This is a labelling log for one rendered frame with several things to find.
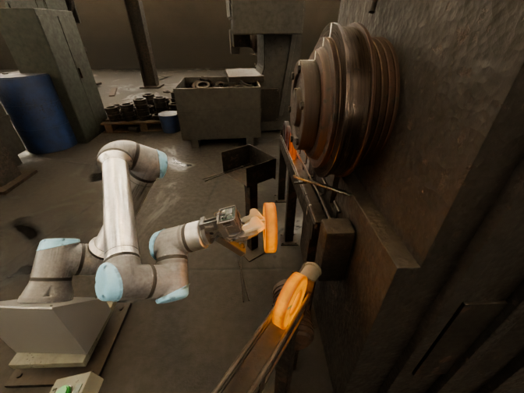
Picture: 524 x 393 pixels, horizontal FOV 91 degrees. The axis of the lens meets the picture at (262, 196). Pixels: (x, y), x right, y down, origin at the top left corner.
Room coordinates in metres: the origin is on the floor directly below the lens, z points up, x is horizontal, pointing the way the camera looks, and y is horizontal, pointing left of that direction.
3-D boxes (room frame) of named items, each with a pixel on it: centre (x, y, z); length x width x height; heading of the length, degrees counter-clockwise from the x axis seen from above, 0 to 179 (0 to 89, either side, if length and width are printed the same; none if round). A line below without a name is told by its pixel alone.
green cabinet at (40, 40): (3.67, 2.62, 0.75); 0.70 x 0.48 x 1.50; 2
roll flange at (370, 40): (0.88, -0.31, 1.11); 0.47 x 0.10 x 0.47; 2
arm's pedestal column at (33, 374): (0.68, 0.95, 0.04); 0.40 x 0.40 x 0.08; 2
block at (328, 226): (0.65, -0.25, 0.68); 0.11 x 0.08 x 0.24; 92
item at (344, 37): (0.88, -0.23, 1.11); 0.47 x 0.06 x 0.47; 2
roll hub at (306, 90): (0.88, -0.13, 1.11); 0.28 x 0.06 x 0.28; 2
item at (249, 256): (1.37, 0.08, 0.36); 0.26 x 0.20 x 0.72; 37
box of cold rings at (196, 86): (3.60, 0.56, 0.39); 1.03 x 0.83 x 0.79; 96
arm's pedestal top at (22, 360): (0.68, 0.95, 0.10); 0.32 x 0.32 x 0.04; 2
